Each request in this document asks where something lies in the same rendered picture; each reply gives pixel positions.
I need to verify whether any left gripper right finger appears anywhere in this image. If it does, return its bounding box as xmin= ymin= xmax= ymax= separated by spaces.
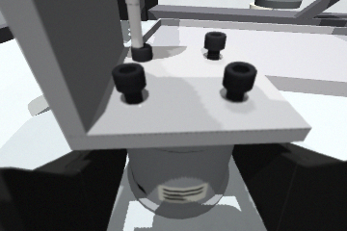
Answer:
xmin=232 ymin=142 xmax=347 ymax=231

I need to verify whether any grey l-shaped bracket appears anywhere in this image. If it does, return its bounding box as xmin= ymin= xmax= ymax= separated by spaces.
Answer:
xmin=0 ymin=0 xmax=312 ymax=150

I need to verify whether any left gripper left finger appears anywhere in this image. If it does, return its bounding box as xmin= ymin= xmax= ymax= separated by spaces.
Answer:
xmin=0 ymin=148 xmax=127 ymax=231

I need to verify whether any black socket-head screw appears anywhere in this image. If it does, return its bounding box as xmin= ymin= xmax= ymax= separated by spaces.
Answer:
xmin=131 ymin=43 xmax=152 ymax=63
xmin=204 ymin=32 xmax=227 ymax=61
xmin=112 ymin=63 xmax=147 ymax=105
xmin=222 ymin=62 xmax=257 ymax=102

